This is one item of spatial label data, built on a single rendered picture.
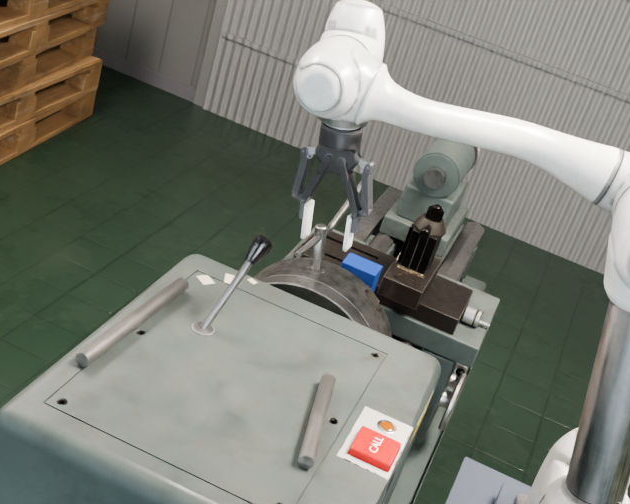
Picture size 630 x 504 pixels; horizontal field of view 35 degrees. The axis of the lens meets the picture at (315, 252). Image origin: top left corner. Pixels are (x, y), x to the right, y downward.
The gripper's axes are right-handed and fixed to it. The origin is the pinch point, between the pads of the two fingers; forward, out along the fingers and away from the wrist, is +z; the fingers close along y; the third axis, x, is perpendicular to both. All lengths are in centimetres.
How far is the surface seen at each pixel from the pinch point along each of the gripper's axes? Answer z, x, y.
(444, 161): 17, -103, 5
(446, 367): 50, -50, -17
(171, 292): 0.6, 37.3, 10.6
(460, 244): 46, -116, -1
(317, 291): 7.0, 11.2, -3.7
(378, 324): 14.0, 3.4, -13.4
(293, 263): 7.4, 2.8, 4.8
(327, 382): 4.9, 40.6, -17.7
